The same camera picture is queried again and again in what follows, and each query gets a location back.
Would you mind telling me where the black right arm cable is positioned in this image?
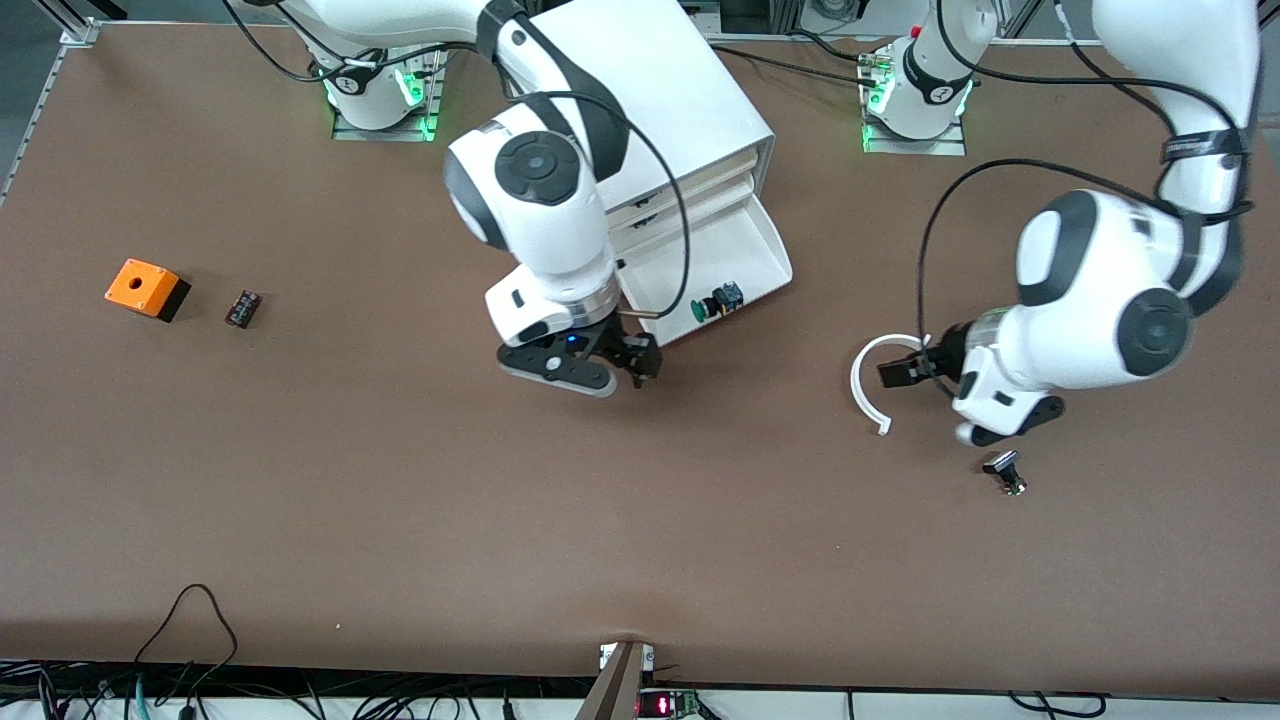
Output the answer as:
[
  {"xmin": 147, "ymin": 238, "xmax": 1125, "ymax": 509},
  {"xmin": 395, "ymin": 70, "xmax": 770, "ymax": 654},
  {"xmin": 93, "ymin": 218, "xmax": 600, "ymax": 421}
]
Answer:
[{"xmin": 222, "ymin": 0, "xmax": 693, "ymax": 321}]

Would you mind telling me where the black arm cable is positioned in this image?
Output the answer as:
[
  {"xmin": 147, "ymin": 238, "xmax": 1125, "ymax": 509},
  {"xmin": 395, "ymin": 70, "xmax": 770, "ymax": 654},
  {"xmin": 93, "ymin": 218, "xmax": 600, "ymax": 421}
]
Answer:
[
  {"xmin": 916, "ymin": 0, "xmax": 1256, "ymax": 346},
  {"xmin": 222, "ymin": 0, "xmax": 693, "ymax": 321}
]

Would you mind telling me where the tangled black cable bundle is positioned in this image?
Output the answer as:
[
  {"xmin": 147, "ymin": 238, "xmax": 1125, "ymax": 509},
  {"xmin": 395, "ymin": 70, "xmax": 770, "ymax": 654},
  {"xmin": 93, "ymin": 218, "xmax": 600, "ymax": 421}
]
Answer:
[{"xmin": 0, "ymin": 660, "xmax": 601, "ymax": 720}]

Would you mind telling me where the brown camera post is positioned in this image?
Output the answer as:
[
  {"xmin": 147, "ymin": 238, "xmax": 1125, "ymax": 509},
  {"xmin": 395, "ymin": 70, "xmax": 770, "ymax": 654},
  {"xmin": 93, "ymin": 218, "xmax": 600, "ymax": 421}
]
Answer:
[{"xmin": 573, "ymin": 640, "xmax": 646, "ymax": 720}]

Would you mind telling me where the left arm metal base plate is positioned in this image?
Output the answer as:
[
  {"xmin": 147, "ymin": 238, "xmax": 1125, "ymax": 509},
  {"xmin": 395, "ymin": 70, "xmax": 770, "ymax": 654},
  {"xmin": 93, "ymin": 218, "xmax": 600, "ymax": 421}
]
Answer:
[{"xmin": 862, "ymin": 45, "xmax": 968, "ymax": 157}]

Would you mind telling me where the green push button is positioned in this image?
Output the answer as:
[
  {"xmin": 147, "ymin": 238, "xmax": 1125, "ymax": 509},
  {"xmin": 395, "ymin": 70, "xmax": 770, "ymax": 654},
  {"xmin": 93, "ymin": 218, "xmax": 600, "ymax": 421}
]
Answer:
[{"xmin": 690, "ymin": 283, "xmax": 746, "ymax": 323}]

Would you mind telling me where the red LED display board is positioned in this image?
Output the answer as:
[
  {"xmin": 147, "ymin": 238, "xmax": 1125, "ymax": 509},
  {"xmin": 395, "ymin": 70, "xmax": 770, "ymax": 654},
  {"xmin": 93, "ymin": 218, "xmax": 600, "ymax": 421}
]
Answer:
[{"xmin": 636, "ymin": 688, "xmax": 701, "ymax": 720}]

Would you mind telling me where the black table cable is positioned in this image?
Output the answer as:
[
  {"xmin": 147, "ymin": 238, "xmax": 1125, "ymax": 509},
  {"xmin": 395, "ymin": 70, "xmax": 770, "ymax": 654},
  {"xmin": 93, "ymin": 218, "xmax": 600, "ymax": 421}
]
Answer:
[{"xmin": 705, "ymin": 30, "xmax": 893, "ymax": 89}]

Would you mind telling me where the aluminium table frame rail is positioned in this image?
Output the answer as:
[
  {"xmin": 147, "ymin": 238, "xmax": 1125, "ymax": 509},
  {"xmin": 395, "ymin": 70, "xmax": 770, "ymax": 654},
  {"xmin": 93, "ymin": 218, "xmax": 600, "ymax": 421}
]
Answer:
[{"xmin": 60, "ymin": 18, "xmax": 1246, "ymax": 51}]

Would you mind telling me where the white curved plastic ring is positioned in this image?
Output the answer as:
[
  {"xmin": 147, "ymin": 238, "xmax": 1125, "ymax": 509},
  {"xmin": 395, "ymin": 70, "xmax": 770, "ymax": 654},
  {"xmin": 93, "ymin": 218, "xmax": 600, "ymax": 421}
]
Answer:
[{"xmin": 850, "ymin": 333, "xmax": 933, "ymax": 437}]

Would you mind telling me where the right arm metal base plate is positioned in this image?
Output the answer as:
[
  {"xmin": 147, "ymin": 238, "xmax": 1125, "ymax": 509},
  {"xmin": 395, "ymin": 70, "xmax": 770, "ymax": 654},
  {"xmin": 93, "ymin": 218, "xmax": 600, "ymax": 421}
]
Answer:
[{"xmin": 332, "ymin": 25, "xmax": 443, "ymax": 142}]

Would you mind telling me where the white drawer cabinet shell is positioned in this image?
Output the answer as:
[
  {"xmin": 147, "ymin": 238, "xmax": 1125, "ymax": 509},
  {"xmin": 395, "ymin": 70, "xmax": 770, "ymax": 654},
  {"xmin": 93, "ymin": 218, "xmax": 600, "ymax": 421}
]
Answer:
[{"xmin": 497, "ymin": 0, "xmax": 777, "ymax": 299}]

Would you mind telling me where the orange button enclosure box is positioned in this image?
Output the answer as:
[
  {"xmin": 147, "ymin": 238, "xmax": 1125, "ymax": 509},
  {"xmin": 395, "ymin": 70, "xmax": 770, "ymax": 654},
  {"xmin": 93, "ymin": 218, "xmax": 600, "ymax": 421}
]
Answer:
[{"xmin": 104, "ymin": 258, "xmax": 191, "ymax": 323}]

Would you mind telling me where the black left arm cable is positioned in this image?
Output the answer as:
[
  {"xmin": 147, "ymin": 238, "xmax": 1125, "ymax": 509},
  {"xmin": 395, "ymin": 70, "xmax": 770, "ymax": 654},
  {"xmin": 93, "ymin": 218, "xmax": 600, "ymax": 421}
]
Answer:
[{"xmin": 916, "ymin": 0, "xmax": 1256, "ymax": 346}]

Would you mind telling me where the white plastic drawer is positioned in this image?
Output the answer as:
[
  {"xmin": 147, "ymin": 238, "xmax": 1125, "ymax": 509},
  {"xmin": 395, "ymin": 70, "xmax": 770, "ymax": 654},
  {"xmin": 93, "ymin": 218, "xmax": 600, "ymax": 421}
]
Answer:
[
  {"xmin": 618, "ymin": 193, "xmax": 796, "ymax": 348},
  {"xmin": 610, "ymin": 169, "xmax": 763, "ymax": 251},
  {"xmin": 605, "ymin": 148, "xmax": 769, "ymax": 236}
]

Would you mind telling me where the thin black cable loop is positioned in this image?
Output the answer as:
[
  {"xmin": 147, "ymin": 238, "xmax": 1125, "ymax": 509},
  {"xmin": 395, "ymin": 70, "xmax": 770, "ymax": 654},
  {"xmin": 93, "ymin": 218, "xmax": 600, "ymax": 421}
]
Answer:
[{"xmin": 133, "ymin": 584, "xmax": 239, "ymax": 691}]

